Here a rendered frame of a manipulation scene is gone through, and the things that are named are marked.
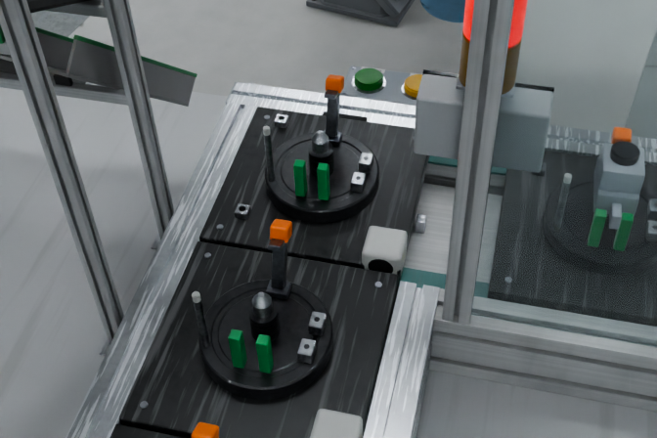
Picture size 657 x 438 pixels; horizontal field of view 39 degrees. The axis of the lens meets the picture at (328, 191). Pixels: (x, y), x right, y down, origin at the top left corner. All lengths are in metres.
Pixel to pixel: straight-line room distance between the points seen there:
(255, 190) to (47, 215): 0.32
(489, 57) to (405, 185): 0.39
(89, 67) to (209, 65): 0.51
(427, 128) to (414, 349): 0.26
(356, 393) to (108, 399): 0.26
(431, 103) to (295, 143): 0.36
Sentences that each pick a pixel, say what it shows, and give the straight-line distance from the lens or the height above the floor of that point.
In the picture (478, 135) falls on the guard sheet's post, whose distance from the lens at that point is 0.83.
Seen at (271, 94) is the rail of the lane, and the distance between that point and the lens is 1.29.
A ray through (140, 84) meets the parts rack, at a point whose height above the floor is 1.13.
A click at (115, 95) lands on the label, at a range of 1.08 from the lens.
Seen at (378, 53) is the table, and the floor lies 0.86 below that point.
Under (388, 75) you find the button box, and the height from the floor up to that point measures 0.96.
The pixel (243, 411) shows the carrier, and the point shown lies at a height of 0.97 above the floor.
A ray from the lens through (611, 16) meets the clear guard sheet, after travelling 0.75.
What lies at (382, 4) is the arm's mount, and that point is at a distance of 1.56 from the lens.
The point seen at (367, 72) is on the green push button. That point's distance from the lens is 1.30.
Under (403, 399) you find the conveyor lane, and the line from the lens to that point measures 0.97.
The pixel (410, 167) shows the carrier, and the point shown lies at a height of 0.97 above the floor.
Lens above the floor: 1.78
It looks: 46 degrees down
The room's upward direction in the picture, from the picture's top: 2 degrees counter-clockwise
